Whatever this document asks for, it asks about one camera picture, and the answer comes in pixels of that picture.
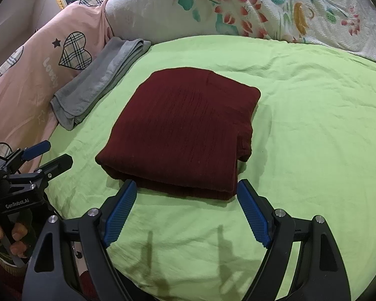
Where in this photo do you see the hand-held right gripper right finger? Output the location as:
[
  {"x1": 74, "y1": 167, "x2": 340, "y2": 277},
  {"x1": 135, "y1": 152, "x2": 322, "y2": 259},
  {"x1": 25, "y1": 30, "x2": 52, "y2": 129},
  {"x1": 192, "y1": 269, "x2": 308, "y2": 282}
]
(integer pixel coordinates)
[{"x1": 236, "y1": 179, "x2": 353, "y2": 301}]

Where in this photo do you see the light green bed sheet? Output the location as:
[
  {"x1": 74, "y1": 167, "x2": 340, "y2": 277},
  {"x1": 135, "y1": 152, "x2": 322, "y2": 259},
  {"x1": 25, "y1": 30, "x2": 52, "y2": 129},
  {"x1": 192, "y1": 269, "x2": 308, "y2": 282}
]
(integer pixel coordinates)
[{"x1": 39, "y1": 34, "x2": 376, "y2": 301}]

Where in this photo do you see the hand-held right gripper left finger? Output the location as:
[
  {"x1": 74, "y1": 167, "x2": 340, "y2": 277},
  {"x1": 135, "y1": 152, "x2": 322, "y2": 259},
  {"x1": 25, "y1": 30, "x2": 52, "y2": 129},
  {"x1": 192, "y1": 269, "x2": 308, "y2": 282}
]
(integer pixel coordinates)
[{"x1": 22, "y1": 179, "x2": 138, "y2": 301}]

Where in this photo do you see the folded grey towel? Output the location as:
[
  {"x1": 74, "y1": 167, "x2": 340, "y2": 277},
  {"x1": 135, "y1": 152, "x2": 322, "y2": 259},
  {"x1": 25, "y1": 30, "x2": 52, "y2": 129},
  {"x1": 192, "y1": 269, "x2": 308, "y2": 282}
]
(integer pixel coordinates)
[{"x1": 50, "y1": 38, "x2": 152, "y2": 131}]

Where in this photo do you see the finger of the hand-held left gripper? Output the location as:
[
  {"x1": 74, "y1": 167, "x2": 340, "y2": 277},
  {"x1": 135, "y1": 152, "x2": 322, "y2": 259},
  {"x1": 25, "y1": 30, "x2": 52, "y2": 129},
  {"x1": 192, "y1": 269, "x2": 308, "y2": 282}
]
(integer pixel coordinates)
[
  {"x1": 6, "y1": 154, "x2": 73, "y2": 189},
  {"x1": 0, "y1": 141, "x2": 52, "y2": 171}
]

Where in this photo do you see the pink heart print pillow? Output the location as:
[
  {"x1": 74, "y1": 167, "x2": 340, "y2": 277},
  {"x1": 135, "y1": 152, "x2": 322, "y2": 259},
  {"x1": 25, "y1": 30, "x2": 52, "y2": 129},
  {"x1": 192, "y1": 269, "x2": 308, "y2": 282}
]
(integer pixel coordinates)
[{"x1": 0, "y1": 0, "x2": 117, "y2": 176}]

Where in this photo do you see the person's left forearm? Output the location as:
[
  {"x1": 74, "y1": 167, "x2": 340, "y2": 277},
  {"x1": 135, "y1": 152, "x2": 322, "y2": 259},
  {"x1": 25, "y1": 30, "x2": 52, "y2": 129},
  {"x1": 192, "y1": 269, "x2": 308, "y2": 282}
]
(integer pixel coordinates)
[{"x1": 0, "y1": 235, "x2": 30, "y2": 292}]

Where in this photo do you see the black cable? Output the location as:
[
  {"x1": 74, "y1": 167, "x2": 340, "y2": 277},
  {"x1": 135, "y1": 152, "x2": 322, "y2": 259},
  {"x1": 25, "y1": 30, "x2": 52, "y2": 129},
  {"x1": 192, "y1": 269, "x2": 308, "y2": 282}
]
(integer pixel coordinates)
[{"x1": 0, "y1": 142, "x2": 16, "y2": 160}]

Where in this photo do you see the maroon knit sweater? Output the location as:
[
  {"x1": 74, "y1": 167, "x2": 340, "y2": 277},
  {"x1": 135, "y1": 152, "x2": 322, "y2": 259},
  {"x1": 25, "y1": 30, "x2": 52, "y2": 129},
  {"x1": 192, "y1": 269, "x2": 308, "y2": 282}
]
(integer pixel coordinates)
[{"x1": 95, "y1": 67, "x2": 261, "y2": 201}]

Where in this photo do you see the white floral quilt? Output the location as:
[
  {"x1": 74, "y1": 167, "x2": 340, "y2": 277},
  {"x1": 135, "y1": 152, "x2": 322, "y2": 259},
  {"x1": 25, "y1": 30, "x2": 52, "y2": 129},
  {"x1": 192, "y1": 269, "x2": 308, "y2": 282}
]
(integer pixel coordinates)
[{"x1": 107, "y1": 0, "x2": 376, "y2": 69}]

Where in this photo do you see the person's left hand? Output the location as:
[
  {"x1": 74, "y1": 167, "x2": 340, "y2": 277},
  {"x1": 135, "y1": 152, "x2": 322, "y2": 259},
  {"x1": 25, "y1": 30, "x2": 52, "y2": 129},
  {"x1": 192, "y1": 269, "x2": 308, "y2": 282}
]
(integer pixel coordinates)
[{"x1": 0, "y1": 221, "x2": 29, "y2": 255}]

